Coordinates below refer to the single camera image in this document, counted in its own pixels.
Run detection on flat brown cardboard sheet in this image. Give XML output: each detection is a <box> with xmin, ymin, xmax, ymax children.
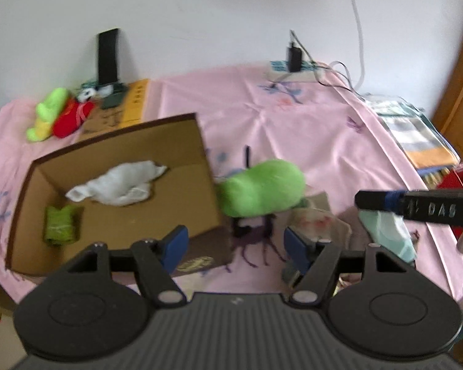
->
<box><xmin>79</xmin><ymin>100</ymin><xmax>128</xmax><ymax>137</ymax></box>

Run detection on black cable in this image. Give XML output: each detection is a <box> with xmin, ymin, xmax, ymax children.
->
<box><xmin>293</xmin><ymin>31</ymin><xmax>356</xmax><ymax>90</ymax></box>

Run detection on small panda toy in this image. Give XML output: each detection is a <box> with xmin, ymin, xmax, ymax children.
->
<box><xmin>76</xmin><ymin>86</ymin><xmax>114</xmax><ymax>103</ymax></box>

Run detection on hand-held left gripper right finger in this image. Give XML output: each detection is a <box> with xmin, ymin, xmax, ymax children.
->
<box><xmin>283</xmin><ymin>227</ymin><xmax>409</xmax><ymax>310</ymax></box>

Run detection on wooden door frame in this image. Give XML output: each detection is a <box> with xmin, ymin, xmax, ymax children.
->
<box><xmin>432</xmin><ymin>27</ymin><xmax>463</xmax><ymax>158</ymax></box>

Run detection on neon green plush toy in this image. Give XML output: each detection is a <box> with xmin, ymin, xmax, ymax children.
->
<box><xmin>26</xmin><ymin>88</ymin><xmax>71</xmax><ymax>142</ymax></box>

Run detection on white power strip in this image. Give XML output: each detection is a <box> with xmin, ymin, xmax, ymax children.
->
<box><xmin>268</xmin><ymin>61</ymin><xmax>321</xmax><ymax>82</ymax></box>

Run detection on white cloth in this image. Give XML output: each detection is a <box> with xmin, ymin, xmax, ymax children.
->
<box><xmin>65</xmin><ymin>161</ymin><xmax>168</xmax><ymax>207</ymax></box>

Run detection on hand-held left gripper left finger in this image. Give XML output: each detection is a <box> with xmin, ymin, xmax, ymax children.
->
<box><xmin>64</xmin><ymin>225</ymin><xmax>189</xmax><ymax>310</ymax></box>

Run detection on beige cloth with red print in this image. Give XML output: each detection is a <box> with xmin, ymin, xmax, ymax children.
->
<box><xmin>281</xmin><ymin>191</ymin><xmax>353</xmax><ymax>290</ymax></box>

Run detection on red pouch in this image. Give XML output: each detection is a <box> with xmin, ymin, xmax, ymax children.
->
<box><xmin>52</xmin><ymin>97</ymin><xmax>97</xmax><ymax>138</ymax></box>

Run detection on light blue sock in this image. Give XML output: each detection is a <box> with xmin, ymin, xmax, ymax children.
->
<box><xmin>359</xmin><ymin>208</ymin><xmax>417</xmax><ymax>265</ymax></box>

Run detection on black charger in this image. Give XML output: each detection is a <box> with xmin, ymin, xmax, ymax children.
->
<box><xmin>286</xmin><ymin>30</ymin><xmax>302</xmax><ymax>73</ymax></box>

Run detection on green towel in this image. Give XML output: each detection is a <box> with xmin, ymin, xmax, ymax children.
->
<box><xmin>43</xmin><ymin>205</ymin><xmax>84</xmax><ymax>246</ymax></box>

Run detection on stack of folded cloths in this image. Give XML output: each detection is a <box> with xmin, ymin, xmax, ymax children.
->
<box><xmin>364</xmin><ymin>94</ymin><xmax>461</xmax><ymax>170</ymax></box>

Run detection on white cable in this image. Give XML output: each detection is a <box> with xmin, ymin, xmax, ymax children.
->
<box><xmin>347</xmin><ymin>0</ymin><xmax>367</xmax><ymax>90</ymax></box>

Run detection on black phone on stand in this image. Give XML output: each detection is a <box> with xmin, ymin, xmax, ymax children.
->
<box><xmin>97</xmin><ymin>28</ymin><xmax>120</xmax><ymax>85</ymax></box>

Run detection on yellow book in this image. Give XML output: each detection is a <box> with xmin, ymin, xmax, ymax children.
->
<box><xmin>121</xmin><ymin>79</ymin><xmax>150</xmax><ymax>126</ymax></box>

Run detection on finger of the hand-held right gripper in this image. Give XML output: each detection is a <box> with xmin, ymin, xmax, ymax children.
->
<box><xmin>355</xmin><ymin>190</ymin><xmax>408</xmax><ymax>217</ymax></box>

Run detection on brown cardboard box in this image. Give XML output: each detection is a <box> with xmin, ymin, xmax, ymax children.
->
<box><xmin>6</xmin><ymin>113</ymin><xmax>234</xmax><ymax>278</ymax></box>

